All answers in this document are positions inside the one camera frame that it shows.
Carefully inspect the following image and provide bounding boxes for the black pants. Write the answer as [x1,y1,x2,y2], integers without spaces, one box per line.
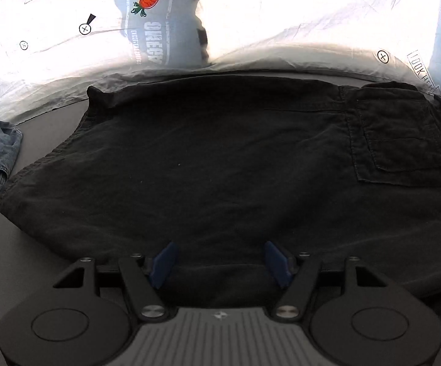
[0,72,441,303]

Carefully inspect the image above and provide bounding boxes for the white printed sheet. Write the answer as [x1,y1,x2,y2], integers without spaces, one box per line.
[0,0,441,127]

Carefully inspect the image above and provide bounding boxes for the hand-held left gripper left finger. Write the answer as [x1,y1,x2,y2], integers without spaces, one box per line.
[53,241,178,321]

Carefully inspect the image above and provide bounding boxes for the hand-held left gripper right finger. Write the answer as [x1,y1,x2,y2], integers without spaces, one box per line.
[264,240,391,319]

